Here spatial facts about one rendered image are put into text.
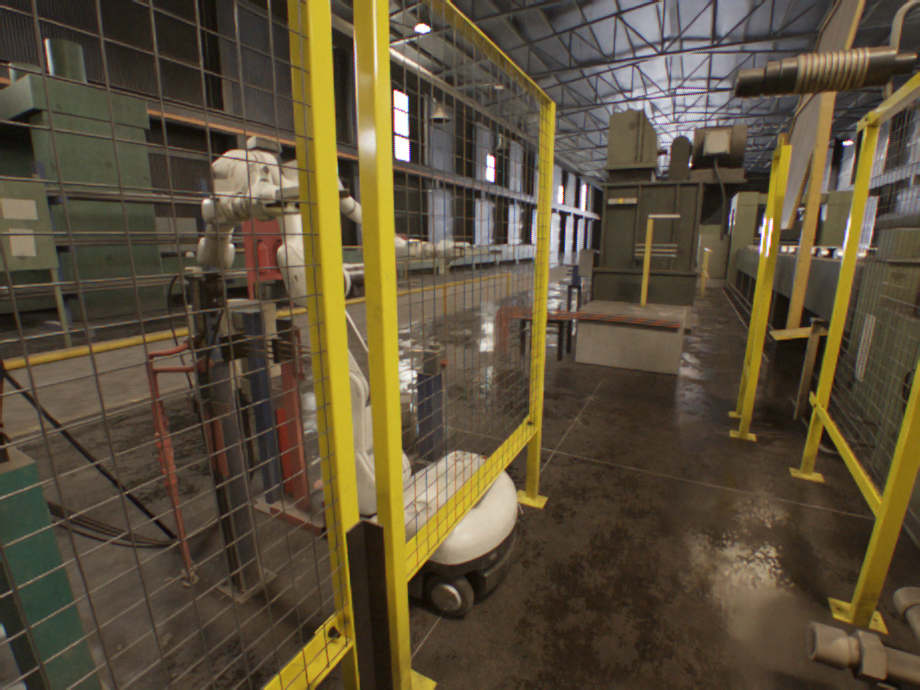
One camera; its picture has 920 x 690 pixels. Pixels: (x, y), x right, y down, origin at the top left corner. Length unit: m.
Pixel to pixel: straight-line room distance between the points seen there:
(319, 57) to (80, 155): 8.87
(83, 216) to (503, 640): 8.95
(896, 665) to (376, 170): 1.72
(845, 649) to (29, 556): 2.00
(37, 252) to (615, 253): 6.59
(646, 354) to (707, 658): 3.23
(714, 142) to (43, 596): 5.45
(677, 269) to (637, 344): 1.07
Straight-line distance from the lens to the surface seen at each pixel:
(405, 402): 2.70
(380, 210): 0.91
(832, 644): 1.65
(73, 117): 9.72
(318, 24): 0.87
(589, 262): 7.19
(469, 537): 1.52
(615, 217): 5.29
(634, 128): 5.45
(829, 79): 2.89
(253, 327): 2.07
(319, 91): 0.83
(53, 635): 1.52
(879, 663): 1.67
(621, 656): 1.70
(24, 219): 6.80
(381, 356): 0.94
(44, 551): 1.41
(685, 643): 1.80
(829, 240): 14.36
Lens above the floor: 1.25
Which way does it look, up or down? 13 degrees down
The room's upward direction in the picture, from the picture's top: straight up
